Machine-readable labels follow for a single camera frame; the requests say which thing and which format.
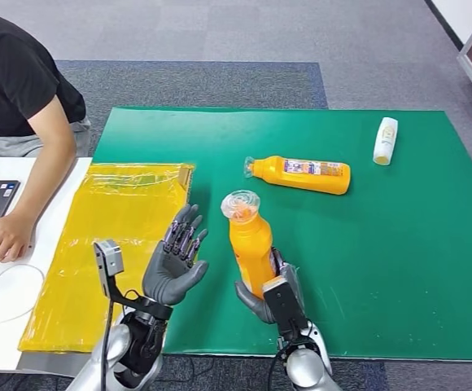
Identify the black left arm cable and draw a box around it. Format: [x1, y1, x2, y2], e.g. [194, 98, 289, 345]
[100, 291, 139, 391]

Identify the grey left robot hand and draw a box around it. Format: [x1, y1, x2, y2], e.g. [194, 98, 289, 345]
[142, 204, 209, 307]

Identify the orange bottle with clear cap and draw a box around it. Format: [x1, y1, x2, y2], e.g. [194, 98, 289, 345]
[220, 190, 277, 301]
[243, 155, 351, 196]

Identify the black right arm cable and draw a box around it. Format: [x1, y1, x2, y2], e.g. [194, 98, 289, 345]
[268, 336, 298, 391]

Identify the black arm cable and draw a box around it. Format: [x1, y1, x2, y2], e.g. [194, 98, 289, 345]
[100, 291, 139, 391]
[268, 336, 298, 391]

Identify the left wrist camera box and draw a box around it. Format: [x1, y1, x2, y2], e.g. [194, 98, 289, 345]
[94, 239, 124, 299]

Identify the green table mat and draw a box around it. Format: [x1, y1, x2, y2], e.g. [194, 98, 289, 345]
[92, 106, 472, 362]

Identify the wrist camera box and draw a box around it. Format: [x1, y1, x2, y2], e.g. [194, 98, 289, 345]
[94, 239, 124, 299]
[262, 275, 309, 342]

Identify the person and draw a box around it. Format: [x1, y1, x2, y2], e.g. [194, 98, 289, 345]
[0, 7, 91, 266]

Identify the yellow plastic sheet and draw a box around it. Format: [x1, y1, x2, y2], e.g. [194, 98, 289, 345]
[18, 161, 196, 354]

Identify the small white bottle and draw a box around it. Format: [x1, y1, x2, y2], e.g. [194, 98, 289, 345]
[372, 116, 399, 167]

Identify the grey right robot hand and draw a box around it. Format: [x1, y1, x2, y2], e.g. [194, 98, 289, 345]
[234, 248, 305, 323]

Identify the person's left hand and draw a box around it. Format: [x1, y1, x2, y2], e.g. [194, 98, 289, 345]
[0, 213, 33, 264]

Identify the white cable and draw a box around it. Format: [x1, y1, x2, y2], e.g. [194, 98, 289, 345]
[0, 262, 45, 327]

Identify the white desk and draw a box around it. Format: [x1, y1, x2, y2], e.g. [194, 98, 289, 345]
[0, 156, 93, 373]

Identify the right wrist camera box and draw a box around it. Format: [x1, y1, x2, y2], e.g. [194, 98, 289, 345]
[262, 275, 309, 342]

